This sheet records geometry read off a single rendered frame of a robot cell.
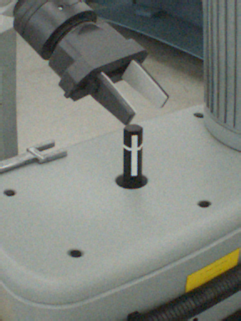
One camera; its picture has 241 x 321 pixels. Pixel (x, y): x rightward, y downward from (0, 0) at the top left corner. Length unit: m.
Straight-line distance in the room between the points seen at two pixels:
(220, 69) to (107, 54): 0.18
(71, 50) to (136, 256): 0.24
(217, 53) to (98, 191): 0.24
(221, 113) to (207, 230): 0.20
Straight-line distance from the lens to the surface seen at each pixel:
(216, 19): 0.88
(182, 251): 0.76
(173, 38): 6.46
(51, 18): 0.80
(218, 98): 0.92
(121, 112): 0.77
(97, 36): 0.81
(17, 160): 0.88
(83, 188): 0.83
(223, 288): 0.81
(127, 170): 0.83
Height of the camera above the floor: 2.32
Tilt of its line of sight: 29 degrees down
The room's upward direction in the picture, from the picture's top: straight up
